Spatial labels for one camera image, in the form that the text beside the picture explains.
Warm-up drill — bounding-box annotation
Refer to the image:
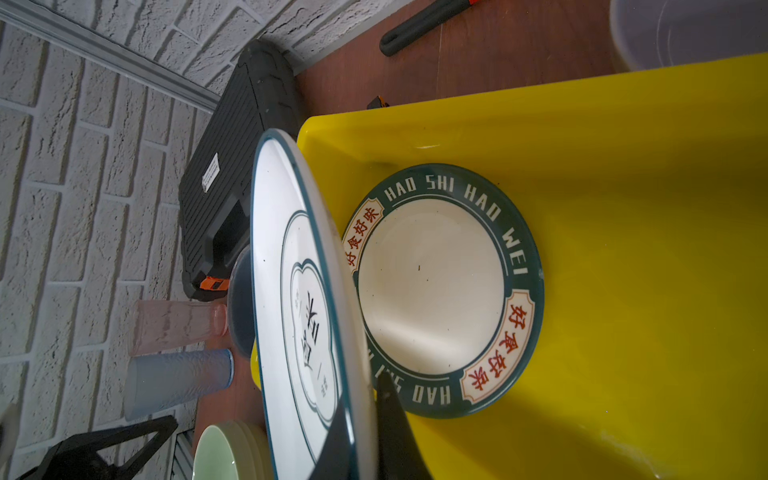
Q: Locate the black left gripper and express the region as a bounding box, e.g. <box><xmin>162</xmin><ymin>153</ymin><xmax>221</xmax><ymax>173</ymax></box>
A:
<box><xmin>20</xmin><ymin>415</ymin><xmax>178</xmax><ymax>479</ymax></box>

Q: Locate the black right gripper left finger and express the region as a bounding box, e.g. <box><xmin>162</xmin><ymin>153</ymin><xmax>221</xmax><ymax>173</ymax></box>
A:
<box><xmin>309</xmin><ymin>404</ymin><xmax>352</xmax><ymax>480</ymax></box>

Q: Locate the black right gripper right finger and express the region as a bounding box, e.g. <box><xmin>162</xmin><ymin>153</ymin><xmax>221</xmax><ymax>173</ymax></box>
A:
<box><xmin>376</xmin><ymin>373</ymin><xmax>432</xmax><ymax>479</ymax></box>

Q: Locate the white plate green quatrefoil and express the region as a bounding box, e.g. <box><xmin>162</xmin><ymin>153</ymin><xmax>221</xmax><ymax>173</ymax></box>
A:
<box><xmin>250</xmin><ymin>128</ymin><xmax>379</xmax><ymax>479</ymax></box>

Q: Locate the green rim lettered plate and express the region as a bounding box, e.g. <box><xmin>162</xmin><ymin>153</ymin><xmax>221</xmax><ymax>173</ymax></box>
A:
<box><xmin>342</xmin><ymin>164</ymin><xmax>545</xmax><ymax>419</ymax></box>

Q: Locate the blue translucent cup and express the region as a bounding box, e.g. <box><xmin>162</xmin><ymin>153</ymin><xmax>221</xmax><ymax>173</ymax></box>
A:
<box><xmin>123</xmin><ymin>349</ymin><xmax>234</xmax><ymax>421</ymax></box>

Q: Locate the light green bowl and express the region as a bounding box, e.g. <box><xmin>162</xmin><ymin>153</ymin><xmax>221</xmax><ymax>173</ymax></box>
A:
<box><xmin>192</xmin><ymin>420</ymin><xmax>275</xmax><ymax>480</ymax></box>

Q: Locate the pink translucent cup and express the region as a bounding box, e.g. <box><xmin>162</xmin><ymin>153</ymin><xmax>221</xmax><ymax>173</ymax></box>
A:
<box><xmin>130</xmin><ymin>300</ymin><xmax>227</xmax><ymax>357</ymax></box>

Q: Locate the dark blue ceramic bowl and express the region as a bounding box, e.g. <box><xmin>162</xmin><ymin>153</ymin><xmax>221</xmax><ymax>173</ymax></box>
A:
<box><xmin>227</xmin><ymin>246</ymin><xmax>255</xmax><ymax>359</ymax></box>

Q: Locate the black plastic tool case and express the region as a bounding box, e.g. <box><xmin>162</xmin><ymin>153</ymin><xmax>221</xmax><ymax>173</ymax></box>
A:
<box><xmin>178</xmin><ymin>40</ymin><xmax>307</xmax><ymax>302</ymax></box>

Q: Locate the small dark object on table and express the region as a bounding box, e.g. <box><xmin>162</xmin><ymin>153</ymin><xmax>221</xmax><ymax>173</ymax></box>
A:
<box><xmin>367</xmin><ymin>96</ymin><xmax>389</xmax><ymax>110</ymax></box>

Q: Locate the red black pipe wrench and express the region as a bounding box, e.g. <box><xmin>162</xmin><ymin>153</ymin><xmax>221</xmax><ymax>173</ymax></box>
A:
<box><xmin>379</xmin><ymin>0</ymin><xmax>478</xmax><ymax>57</ymax></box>

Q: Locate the translucent purple bowl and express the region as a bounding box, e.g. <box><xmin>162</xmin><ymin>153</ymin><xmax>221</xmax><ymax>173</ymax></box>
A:
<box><xmin>609</xmin><ymin>0</ymin><xmax>767</xmax><ymax>71</ymax></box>

